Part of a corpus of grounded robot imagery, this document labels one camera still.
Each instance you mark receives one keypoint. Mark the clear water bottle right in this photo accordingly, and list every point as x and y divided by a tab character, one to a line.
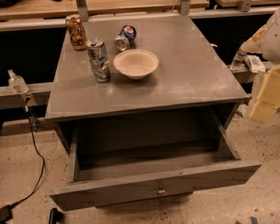
238	57

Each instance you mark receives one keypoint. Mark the orange soda can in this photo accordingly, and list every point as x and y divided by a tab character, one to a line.
76	31

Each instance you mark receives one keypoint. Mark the grey drawer cabinet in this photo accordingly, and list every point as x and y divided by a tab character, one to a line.
189	75

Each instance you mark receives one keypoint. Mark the white box on floor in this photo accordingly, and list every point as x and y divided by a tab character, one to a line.
242	110

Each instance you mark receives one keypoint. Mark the grey top drawer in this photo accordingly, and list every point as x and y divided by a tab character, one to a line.
149	155

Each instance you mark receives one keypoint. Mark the white bowl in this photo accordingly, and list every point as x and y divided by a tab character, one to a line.
136	63

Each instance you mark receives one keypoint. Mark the black power adapter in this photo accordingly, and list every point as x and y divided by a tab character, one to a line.
5	214

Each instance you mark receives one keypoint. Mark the white crumpled packet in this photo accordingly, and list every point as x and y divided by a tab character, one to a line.
255	64

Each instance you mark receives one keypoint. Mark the blue pepsi can lying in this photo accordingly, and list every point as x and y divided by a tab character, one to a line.
125	37

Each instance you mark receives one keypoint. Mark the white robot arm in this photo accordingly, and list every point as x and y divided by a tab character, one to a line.
266	41

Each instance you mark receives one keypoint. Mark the clear bottle on left rail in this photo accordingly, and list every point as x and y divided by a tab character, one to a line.
17	83

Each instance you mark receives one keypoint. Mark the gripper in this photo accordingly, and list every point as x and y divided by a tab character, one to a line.
276	37

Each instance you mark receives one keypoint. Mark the silver blue tall can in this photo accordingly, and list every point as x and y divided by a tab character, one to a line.
98	59

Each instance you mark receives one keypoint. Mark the black object on floor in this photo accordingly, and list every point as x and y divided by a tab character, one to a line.
55	216

